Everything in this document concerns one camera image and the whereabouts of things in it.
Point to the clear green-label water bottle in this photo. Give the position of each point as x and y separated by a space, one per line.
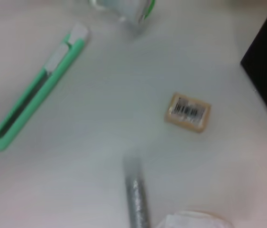
126 9

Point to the white paper ball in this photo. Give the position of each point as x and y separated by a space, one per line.
195 221

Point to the beige eraser with barcode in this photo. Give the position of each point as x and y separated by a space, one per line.
187 112

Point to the green utility knife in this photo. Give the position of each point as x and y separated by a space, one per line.
38 90

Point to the silver glitter pen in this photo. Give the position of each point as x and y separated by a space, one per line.
136 197

